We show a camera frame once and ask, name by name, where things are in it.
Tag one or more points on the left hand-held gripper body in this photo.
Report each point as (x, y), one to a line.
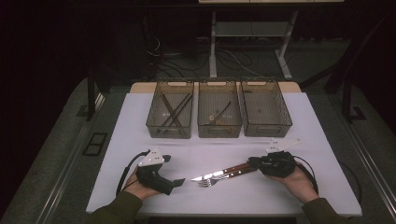
(152, 180)

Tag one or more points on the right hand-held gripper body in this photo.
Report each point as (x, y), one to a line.
(278, 165)

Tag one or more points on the translucent grey plastic bin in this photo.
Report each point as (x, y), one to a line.
(218, 133)
(267, 132)
(169, 133)

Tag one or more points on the brown wooden chopstick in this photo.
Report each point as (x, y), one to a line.
(172, 108)
(169, 109)

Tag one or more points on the metal spoon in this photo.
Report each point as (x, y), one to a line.
(224, 110)

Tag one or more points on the translucent amber plastic spoon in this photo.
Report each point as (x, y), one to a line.
(212, 118)

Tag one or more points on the person's left hand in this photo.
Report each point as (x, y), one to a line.
(135, 189)

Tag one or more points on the person's right hand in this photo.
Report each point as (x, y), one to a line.
(300, 186)

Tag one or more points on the white table cover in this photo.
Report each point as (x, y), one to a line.
(218, 199)

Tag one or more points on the wooden table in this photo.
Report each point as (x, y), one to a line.
(140, 88)

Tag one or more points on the black metal stand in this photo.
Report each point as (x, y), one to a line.
(347, 99)
(91, 99)

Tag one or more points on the white desk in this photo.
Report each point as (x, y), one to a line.
(213, 46)

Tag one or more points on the metal floor rail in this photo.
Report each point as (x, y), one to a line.
(384, 189)
(62, 177)

